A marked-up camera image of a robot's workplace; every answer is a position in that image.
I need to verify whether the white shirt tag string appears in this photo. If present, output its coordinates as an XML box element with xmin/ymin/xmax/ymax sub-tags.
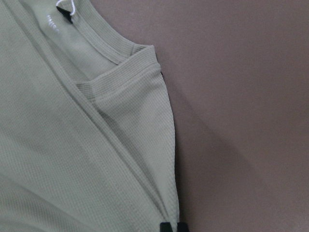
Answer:
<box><xmin>55</xmin><ymin>0</ymin><xmax>75</xmax><ymax>17</ymax></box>

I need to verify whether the olive green long-sleeve shirt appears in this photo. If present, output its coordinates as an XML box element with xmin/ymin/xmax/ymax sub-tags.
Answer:
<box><xmin>0</xmin><ymin>0</ymin><xmax>180</xmax><ymax>232</ymax></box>

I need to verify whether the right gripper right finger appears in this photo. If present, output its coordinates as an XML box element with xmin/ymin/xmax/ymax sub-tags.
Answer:
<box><xmin>177</xmin><ymin>222</ymin><xmax>189</xmax><ymax>232</ymax></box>

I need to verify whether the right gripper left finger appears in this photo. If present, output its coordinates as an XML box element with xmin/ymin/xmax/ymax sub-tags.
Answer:
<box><xmin>159</xmin><ymin>222</ymin><xmax>172</xmax><ymax>232</ymax></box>

